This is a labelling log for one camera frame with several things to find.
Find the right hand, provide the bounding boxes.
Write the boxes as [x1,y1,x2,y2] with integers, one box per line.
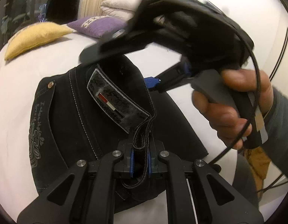
[191,69,268,149]

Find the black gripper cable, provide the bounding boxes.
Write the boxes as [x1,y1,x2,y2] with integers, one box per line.
[208,24,263,165]

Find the folded beige duvet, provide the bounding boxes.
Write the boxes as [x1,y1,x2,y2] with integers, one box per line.
[100,0,142,21]

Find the purple cushion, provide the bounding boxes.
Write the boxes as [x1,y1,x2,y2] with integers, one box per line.
[67,16,126,38]

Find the yellow cushion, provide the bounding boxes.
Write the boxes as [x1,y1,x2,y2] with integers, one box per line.
[4,22,73,61]

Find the black pants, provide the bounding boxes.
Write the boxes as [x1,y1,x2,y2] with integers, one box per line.
[29,56,208,193]

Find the black chair with clothing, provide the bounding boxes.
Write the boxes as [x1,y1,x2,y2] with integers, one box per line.
[45,0,78,24]

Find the grey sleeve forearm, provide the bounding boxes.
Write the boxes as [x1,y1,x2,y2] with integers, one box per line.
[262,88,288,178]

